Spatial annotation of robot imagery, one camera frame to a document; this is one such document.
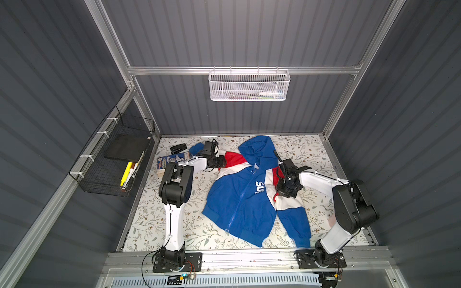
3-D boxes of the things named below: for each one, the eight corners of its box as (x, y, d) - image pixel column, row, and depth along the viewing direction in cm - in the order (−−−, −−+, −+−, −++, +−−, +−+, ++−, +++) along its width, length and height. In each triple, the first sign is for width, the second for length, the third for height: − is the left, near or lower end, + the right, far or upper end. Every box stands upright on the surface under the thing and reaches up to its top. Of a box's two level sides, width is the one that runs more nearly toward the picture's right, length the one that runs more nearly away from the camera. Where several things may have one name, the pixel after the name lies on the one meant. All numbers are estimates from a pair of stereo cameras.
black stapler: (174, 156, 112) (172, 152, 109) (170, 152, 114) (168, 148, 111) (187, 148, 117) (186, 143, 114) (183, 144, 119) (182, 140, 116)
